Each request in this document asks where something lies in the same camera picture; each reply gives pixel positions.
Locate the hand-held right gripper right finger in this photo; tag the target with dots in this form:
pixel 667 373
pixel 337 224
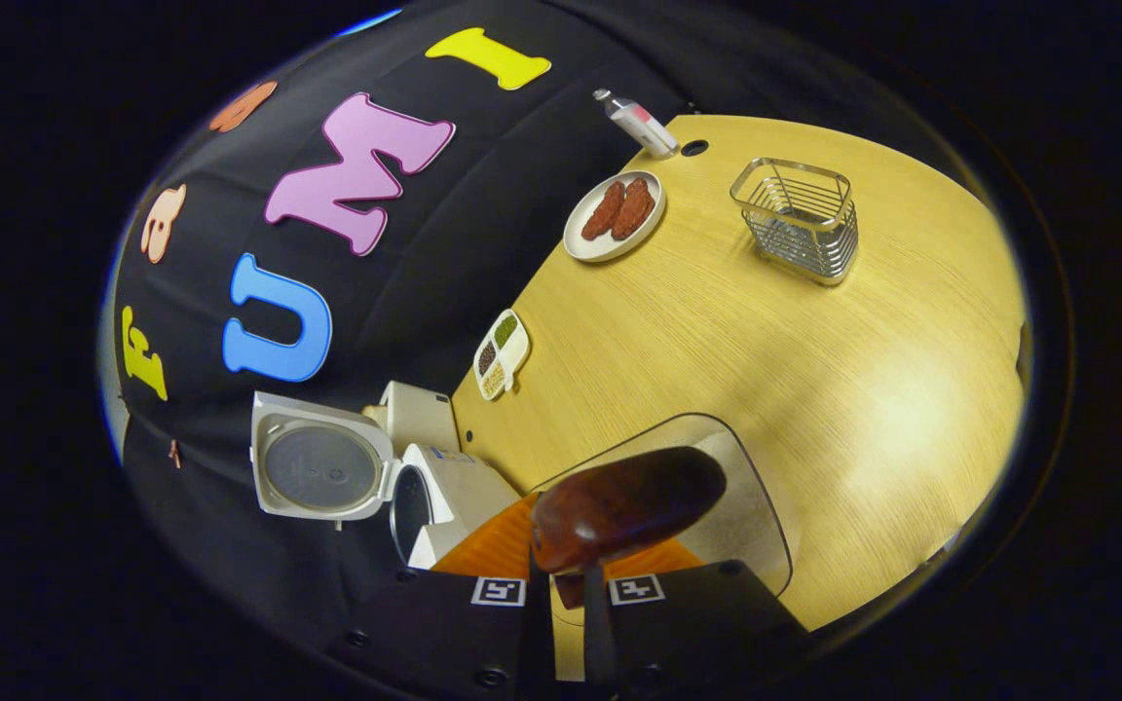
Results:
pixel 678 623

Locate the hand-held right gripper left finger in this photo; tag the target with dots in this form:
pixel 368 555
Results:
pixel 425 623

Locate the dark wooden spoon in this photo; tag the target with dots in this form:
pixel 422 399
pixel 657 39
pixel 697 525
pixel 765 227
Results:
pixel 619 506

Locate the white rice cooker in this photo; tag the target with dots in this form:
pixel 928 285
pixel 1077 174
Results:
pixel 317 467

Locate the clear glass dish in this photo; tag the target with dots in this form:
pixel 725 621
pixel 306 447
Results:
pixel 751 526

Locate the white toaster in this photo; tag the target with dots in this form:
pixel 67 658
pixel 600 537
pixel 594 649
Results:
pixel 420 419

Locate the white divided bean dish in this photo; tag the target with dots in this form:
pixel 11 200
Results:
pixel 503 355

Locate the pink cloth clip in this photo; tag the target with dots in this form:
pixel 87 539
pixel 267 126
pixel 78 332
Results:
pixel 174 454

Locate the black backdrop cloth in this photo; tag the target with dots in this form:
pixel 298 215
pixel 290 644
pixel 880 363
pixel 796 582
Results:
pixel 444 243

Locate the white round plate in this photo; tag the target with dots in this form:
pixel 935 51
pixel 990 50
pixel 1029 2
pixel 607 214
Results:
pixel 585 248

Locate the red sausage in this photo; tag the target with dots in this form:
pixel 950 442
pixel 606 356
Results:
pixel 604 209
pixel 634 209

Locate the clear bottle pink label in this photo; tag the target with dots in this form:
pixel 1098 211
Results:
pixel 641 125

